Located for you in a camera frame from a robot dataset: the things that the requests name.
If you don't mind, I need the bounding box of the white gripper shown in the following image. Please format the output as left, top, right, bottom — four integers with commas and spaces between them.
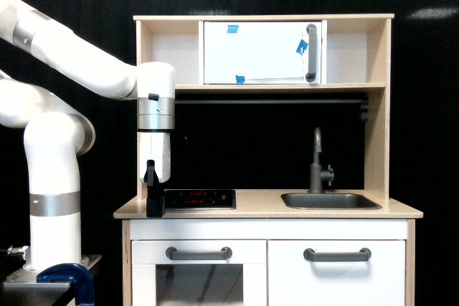
138, 132, 171, 218

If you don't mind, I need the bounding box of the white microwave door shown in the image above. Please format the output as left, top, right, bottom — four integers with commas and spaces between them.
203, 21, 326, 84

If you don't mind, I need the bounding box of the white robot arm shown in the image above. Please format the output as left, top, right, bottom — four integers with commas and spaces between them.
1, 0, 175, 272

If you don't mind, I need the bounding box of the white oven door with window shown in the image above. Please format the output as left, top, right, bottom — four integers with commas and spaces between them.
131, 239, 268, 305

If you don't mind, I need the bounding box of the white cabinet door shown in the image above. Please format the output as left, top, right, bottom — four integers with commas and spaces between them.
268, 240, 405, 305

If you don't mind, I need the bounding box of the black toy stovetop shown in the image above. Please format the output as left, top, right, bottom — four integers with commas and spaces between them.
165, 189, 236, 211

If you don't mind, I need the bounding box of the blue C-clamp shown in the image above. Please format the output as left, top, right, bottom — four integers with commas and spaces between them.
36, 263, 95, 306

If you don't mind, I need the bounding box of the blue tape piece bottom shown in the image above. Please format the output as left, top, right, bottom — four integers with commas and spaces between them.
235, 75, 245, 84

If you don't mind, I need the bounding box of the blue tape piece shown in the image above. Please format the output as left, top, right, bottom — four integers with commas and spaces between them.
296, 39, 308, 55
227, 24, 239, 34
235, 75, 245, 84

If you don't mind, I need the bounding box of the grey toy sink basin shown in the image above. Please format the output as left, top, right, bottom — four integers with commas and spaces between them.
281, 193, 381, 210

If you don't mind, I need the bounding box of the grey toy faucet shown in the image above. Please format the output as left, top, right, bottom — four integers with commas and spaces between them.
308, 128, 334, 194

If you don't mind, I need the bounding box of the blue tape piece top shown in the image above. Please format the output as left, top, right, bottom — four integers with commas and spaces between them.
227, 24, 239, 34

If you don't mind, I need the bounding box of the blue tape piece right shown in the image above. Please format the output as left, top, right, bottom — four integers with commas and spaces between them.
296, 39, 308, 55

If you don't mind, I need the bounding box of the grey oven door handle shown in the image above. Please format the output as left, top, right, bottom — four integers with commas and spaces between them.
166, 247, 232, 261

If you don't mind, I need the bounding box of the black hanging rail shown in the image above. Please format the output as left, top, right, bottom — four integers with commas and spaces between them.
176, 99, 368, 105

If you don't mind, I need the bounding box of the silver cable connector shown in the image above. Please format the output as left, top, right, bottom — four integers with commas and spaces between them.
6, 246, 29, 257

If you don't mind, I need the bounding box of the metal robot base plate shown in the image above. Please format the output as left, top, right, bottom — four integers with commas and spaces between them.
3, 254, 102, 290

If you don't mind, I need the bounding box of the wooden toy kitchen frame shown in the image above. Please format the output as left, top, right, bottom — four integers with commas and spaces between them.
114, 14, 422, 305

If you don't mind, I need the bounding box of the grey cabinet door handle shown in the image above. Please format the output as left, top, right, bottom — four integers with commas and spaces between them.
303, 248, 372, 262

